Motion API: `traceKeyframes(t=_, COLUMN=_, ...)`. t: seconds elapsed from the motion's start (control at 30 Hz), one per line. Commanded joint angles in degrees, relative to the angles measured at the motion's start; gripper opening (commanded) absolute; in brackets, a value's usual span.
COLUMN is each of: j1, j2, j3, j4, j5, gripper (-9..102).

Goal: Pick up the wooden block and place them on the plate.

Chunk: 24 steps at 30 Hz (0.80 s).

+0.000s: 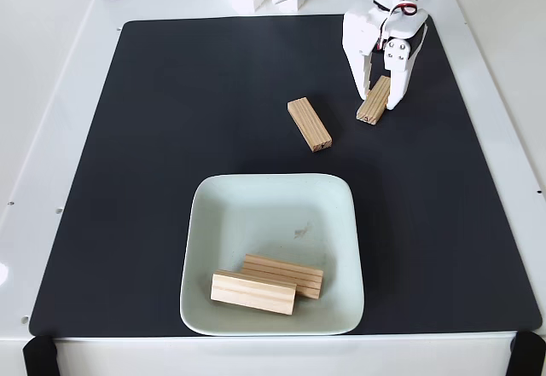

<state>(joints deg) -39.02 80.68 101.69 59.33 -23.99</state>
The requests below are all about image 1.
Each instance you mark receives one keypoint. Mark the grooved wooden block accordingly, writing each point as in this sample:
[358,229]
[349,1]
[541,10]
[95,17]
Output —
[309,124]
[305,277]
[251,293]
[371,109]

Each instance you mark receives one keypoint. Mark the pale green square plate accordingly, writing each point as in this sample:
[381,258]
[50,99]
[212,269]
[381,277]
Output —
[273,222]

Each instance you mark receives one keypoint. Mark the black rubber mat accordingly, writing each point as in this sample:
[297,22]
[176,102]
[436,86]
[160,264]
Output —
[128,180]

